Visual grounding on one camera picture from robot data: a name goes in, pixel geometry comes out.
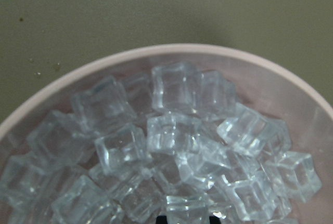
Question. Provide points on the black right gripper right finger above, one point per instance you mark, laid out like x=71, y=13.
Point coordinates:
x=213, y=220

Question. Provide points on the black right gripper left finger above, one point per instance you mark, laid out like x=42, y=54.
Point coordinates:
x=162, y=219

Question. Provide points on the pile of clear ice cubes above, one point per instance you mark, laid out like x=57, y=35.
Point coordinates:
x=174, y=142

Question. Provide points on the pink bowl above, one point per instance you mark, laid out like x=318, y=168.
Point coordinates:
x=261, y=84

